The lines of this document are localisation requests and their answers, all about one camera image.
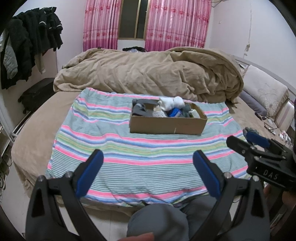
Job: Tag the grey cloth on bed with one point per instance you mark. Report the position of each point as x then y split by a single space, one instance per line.
249 130

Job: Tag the dark window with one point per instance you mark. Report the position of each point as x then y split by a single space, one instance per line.
133 19

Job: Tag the grey pillow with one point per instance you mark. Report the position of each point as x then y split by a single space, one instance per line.
253 103

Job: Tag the pink curtain right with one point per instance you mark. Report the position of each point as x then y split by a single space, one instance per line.
179 23

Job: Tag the black suitcase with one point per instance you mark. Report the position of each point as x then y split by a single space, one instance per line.
37 95

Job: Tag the cartoon tissue packet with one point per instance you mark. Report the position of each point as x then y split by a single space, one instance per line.
193 113

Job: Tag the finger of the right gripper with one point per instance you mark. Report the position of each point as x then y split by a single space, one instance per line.
261 141
241 147

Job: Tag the beige crumpled blanket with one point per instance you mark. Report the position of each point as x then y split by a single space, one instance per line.
196 74

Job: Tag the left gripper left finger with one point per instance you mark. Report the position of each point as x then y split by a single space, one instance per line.
44 220

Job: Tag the black hanging clothes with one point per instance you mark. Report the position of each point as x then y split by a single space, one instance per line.
26 38

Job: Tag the blue tissue packet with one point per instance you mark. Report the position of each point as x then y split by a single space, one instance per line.
174 113

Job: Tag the pink curtain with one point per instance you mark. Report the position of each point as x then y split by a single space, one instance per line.
101 23
179 23

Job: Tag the beige floral pillow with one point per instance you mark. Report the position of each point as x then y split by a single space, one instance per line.
265 89

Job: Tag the striped colourful towel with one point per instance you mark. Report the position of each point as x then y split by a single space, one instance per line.
140 169

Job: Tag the white sock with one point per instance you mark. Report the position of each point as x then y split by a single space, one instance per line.
169 103

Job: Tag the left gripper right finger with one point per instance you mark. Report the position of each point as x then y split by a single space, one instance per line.
251 220

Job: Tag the person's left hand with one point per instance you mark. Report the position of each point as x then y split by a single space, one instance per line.
142 237

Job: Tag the bag of cotton swabs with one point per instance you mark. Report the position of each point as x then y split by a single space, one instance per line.
158 112

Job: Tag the dark grey sock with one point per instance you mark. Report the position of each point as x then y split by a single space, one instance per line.
143 107

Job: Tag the person's right hand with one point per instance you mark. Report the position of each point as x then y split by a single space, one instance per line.
280 205

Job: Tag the grey trouser legs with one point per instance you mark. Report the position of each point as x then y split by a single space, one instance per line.
169 223

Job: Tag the pink curtain left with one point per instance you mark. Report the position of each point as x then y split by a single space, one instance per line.
101 23

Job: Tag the brown cardboard box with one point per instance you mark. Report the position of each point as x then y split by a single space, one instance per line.
180 125

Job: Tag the grey cloth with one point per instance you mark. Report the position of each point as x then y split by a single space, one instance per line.
185 111
249 130

